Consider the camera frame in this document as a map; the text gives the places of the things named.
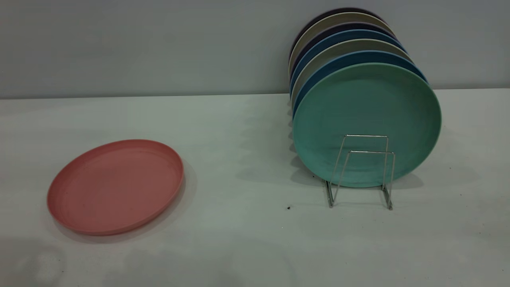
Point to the blue round plate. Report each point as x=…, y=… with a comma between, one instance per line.
x=342, y=35
x=350, y=59

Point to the green round plate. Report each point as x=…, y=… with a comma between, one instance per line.
x=358, y=107

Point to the pink round plate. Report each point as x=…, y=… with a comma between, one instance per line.
x=115, y=187

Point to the beige round plate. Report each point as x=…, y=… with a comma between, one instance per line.
x=342, y=46
x=338, y=17

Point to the dark purple round plate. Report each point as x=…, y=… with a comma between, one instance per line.
x=346, y=26
x=338, y=10

